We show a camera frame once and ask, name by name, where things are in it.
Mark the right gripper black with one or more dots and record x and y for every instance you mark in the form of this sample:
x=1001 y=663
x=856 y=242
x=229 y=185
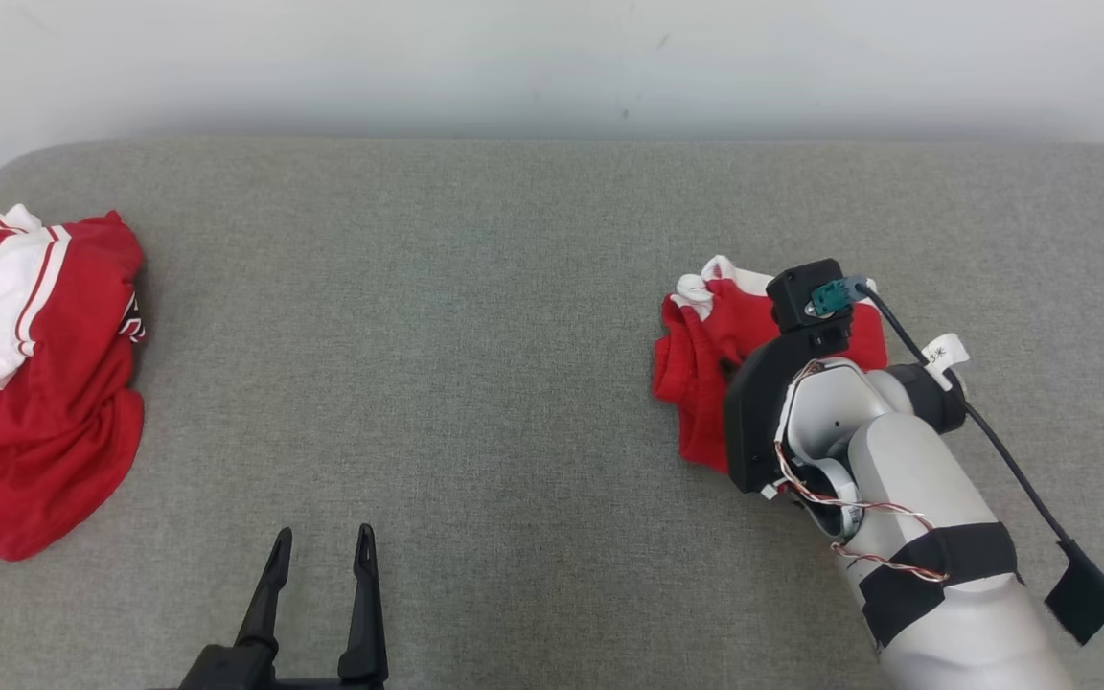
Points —
x=751 y=412

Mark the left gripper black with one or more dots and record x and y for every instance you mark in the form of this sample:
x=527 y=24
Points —
x=322 y=685

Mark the red shorts with white waistband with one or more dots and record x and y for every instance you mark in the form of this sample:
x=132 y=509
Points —
x=705 y=383

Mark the red basketball jersey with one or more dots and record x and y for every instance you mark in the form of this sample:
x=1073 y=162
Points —
x=34 y=431

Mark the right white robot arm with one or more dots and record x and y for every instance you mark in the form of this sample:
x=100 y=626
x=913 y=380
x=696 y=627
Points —
x=916 y=479

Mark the grey fabric sofa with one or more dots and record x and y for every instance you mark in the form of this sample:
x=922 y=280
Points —
x=466 y=335

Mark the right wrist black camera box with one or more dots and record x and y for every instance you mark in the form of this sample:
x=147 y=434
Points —
x=796 y=292

